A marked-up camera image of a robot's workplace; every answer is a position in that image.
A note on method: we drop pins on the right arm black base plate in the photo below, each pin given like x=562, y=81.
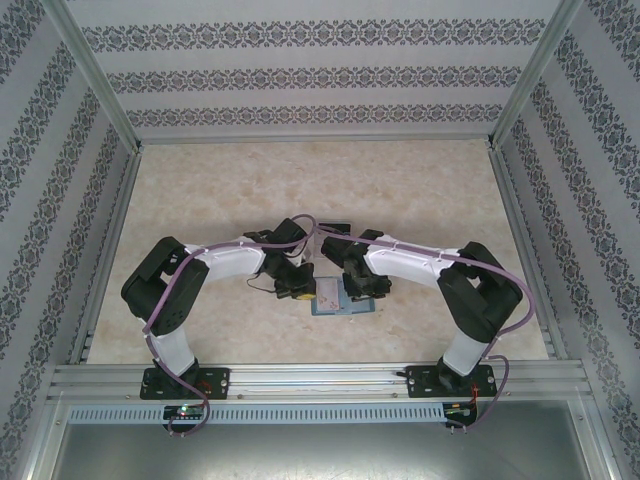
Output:
x=420, y=382

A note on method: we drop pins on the aluminium side rail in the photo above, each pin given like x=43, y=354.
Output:
x=511, y=200
x=122, y=200

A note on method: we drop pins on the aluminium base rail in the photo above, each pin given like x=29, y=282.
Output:
x=320, y=380

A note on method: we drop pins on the aluminium frame post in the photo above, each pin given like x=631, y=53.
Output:
x=535, y=70
x=90, y=70

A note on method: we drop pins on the teal card holder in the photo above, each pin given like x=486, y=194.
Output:
x=362, y=307

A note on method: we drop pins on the grey metal panel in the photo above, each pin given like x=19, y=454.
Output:
x=320, y=455

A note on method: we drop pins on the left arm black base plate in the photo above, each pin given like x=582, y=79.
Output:
x=220, y=382

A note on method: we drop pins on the pale card pink print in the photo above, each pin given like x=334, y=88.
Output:
x=329, y=296

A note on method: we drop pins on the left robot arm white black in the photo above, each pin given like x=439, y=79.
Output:
x=230, y=262

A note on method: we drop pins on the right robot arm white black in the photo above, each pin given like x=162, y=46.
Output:
x=410, y=262

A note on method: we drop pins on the aluminium rear rail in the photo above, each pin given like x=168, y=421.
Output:
x=320, y=139

